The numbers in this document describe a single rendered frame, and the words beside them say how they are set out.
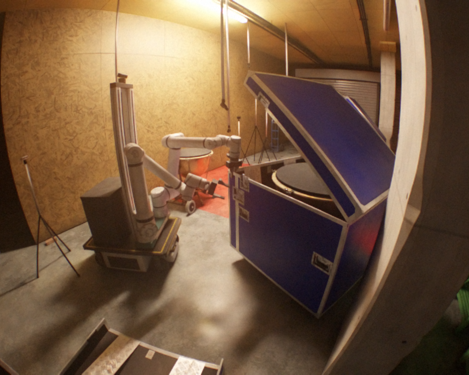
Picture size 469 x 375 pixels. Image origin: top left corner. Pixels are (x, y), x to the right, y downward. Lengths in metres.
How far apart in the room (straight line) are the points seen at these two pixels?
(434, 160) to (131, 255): 2.16
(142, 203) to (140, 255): 0.60
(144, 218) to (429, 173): 1.68
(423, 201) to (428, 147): 0.16
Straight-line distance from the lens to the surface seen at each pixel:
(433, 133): 0.70
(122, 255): 2.22
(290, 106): 1.42
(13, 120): 3.34
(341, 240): 1.26
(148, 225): 1.75
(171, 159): 2.26
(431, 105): 0.70
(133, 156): 1.58
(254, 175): 2.11
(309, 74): 8.95
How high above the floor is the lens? 1.52
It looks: 21 degrees down
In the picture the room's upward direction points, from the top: 1 degrees counter-clockwise
